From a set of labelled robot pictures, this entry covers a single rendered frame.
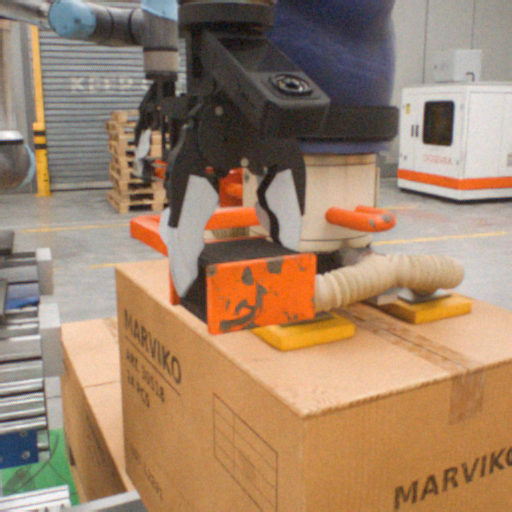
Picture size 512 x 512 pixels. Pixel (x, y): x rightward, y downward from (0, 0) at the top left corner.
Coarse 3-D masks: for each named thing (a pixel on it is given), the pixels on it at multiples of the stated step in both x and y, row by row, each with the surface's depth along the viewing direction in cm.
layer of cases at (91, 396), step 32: (96, 320) 239; (64, 352) 215; (96, 352) 208; (64, 384) 226; (96, 384) 184; (64, 416) 237; (96, 416) 165; (96, 448) 168; (96, 480) 174; (128, 480) 136
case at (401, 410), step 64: (128, 320) 101; (192, 320) 78; (384, 320) 78; (448, 320) 78; (128, 384) 105; (192, 384) 78; (256, 384) 62; (320, 384) 60; (384, 384) 60; (448, 384) 62; (128, 448) 110; (192, 448) 80; (256, 448) 63; (320, 448) 56; (384, 448) 60; (448, 448) 64
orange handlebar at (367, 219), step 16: (160, 176) 133; (240, 192) 98; (240, 208) 76; (336, 208) 77; (368, 208) 77; (144, 224) 65; (208, 224) 73; (224, 224) 74; (240, 224) 75; (256, 224) 76; (336, 224) 76; (352, 224) 73; (368, 224) 72; (384, 224) 72; (144, 240) 65; (160, 240) 60
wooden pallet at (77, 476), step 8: (64, 432) 241; (64, 440) 243; (64, 448) 246; (72, 448) 224; (72, 456) 233; (72, 464) 234; (72, 472) 230; (80, 472) 208; (80, 480) 225; (80, 488) 220; (80, 496) 215
